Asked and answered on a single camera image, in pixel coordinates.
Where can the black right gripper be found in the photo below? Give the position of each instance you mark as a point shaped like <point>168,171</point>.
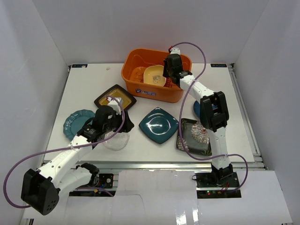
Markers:
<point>165,74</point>

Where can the small yellow square dish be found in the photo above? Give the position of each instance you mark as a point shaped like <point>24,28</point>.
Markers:
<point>153,75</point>

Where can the clear glass plate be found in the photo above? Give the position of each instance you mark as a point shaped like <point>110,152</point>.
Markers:
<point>116,143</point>

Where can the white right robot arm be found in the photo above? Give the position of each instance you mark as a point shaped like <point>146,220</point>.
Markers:
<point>214,113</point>

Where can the amber square plate black rim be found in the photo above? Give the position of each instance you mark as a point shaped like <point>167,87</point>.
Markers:
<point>128,100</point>

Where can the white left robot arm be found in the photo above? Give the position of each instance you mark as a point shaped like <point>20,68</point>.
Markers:
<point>42,188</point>

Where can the teal round scalloped plate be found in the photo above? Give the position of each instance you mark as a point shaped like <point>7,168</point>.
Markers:
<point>75,121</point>

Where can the blue leaf-shaped plate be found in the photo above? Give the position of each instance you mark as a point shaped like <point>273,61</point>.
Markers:
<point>196,109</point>

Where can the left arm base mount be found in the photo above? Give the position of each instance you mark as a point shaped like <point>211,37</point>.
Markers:
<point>100,184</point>

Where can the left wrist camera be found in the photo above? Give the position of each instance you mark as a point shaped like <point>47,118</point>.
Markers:
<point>115,103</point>

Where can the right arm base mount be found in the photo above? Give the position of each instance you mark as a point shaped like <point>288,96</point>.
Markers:
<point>222,183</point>

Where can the black floral square plate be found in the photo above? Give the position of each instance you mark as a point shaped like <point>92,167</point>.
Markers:
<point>195,138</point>

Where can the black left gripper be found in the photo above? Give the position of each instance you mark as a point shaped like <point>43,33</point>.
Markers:
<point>125,122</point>

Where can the orange plastic bin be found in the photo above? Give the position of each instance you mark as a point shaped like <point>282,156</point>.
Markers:
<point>132,73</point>

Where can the dark teal square plate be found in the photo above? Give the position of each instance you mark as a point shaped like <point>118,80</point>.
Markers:
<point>159,125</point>

